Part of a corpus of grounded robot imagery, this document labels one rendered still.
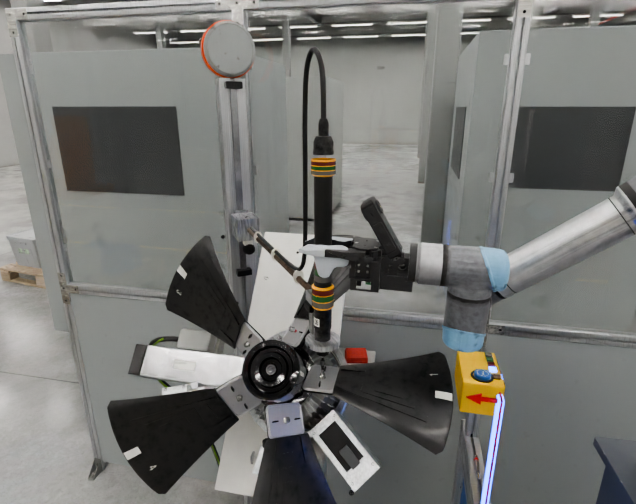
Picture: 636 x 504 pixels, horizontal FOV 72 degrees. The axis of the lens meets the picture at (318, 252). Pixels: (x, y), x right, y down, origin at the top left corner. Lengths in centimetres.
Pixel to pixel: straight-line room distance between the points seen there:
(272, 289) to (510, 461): 120
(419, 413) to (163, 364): 63
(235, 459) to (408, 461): 97
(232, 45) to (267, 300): 76
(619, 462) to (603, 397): 70
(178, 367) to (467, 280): 72
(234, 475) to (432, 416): 54
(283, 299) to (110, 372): 120
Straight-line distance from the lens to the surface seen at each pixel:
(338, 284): 94
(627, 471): 120
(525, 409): 186
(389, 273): 81
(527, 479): 207
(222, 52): 144
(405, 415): 88
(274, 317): 122
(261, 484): 91
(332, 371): 96
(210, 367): 112
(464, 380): 119
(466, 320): 82
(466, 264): 78
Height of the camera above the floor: 171
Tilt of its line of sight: 18 degrees down
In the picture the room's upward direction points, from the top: straight up
